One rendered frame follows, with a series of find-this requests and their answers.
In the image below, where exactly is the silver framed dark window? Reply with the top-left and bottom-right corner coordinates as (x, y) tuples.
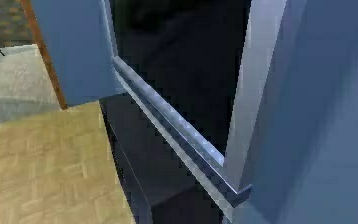
(101, 0), (288, 219)

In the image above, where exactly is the brown wooden door frame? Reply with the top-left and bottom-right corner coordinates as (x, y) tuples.
(19, 0), (69, 111)

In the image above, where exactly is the black cabinet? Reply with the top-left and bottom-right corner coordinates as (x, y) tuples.
(98, 93), (225, 224)

